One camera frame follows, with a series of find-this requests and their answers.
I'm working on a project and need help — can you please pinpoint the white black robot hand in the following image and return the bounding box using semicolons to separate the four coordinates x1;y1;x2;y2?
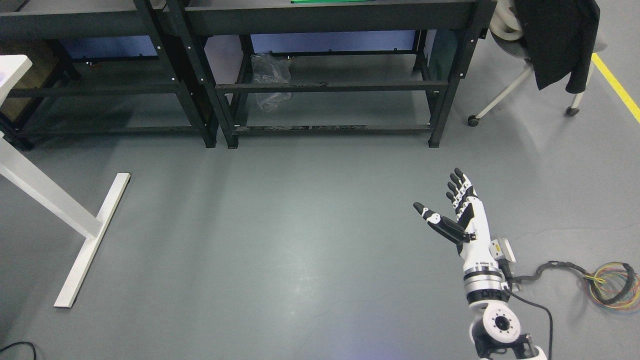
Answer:
413;167;511;275

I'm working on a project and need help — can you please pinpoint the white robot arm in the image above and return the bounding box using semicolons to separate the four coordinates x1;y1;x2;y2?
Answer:
462;266;548;360

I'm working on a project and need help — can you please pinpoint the black metal shelf right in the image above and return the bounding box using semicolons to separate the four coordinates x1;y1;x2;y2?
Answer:
167;0;498;149

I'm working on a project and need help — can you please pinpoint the black metal shelf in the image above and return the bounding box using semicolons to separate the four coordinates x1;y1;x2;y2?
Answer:
167;0;498;149
1;0;218;151

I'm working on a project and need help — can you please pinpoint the green plastic tray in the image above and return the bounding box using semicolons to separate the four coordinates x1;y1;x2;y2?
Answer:
290;0;375;4

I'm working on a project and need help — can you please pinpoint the black metal shelf left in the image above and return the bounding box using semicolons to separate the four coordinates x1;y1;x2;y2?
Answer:
1;0;218;151

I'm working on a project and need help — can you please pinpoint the office chair with black jacket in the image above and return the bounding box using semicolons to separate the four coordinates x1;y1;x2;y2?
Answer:
467;0;607;127

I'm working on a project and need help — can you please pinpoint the clear plastic bag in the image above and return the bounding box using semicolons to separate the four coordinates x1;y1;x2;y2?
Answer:
250;53;292;113

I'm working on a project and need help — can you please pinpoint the white desk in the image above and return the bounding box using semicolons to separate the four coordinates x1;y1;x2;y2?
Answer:
0;54;132;309

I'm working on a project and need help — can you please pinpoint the coloured wire coil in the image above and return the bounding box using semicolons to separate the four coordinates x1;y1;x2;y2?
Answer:
586;262;640;312

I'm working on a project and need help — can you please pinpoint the black floor cable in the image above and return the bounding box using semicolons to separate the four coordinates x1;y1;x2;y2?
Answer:
0;341;37;360

